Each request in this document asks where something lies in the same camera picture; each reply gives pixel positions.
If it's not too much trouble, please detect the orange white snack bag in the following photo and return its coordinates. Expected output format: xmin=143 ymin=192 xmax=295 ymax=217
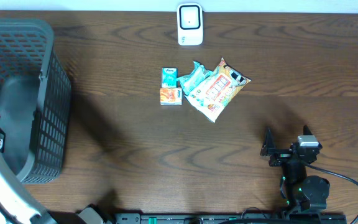
xmin=185 ymin=58 xmax=251 ymax=122

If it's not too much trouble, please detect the light blue wipes pack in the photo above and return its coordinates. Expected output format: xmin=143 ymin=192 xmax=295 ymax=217
xmin=177 ymin=61 xmax=213 ymax=95

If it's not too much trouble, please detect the orange tissue pack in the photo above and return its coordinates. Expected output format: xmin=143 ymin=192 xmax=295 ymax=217
xmin=160 ymin=88 xmax=183 ymax=105

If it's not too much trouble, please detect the teal tissue pack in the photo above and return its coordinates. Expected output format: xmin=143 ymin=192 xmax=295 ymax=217
xmin=161 ymin=67 xmax=178 ymax=88

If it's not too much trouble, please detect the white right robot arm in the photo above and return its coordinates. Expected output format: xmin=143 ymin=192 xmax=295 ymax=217
xmin=260 ymin=126 xmax=330 ymax=219

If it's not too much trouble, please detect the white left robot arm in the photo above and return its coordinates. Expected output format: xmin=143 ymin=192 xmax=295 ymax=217
xmin=0 ymin=152 xmax=116 ymax=224

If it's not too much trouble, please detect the grey plastic basket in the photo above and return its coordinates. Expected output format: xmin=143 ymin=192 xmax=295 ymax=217
xmin=0 ymin=19 xmax=71 ymax=184

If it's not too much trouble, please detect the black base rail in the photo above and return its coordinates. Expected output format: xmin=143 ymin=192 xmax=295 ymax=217
xmin=114 ymin=213 xmax=347 ymax=224

